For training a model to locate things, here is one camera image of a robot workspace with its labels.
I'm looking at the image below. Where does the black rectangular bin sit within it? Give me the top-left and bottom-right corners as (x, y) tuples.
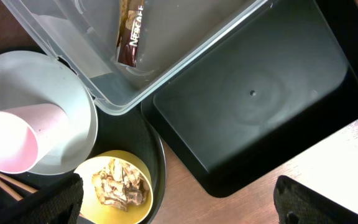
(142, 0), (358, 198)

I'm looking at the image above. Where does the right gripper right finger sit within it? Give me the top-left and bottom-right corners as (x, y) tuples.
(273, 175), (358, 224)

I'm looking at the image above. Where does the round black tray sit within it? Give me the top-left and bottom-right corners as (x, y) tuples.
(0, 46), (168, 224)

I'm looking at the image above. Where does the pink plastic cup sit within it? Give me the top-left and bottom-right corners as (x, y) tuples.
(0, 103), (70, 174)

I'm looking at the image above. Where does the white round plate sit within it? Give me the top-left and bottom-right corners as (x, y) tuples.
(0, 50), (98, 175)

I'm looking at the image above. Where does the wooden chopstick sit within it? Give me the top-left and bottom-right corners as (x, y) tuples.
(0, 180), (23, 201)
(0, 173), (37, 194)

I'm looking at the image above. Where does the yellow bowl with scraps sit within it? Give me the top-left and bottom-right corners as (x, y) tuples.
(75, 150), (154, 224)

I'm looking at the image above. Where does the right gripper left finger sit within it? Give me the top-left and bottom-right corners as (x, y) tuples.
(0, 174), (84, 224)

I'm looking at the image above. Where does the gold coffee sachet wrapper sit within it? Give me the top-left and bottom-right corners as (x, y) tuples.
(116, 0), (144, 67)

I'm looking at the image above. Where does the clear plastic bin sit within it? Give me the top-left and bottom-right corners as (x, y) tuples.
(4, 0), (266, 115)

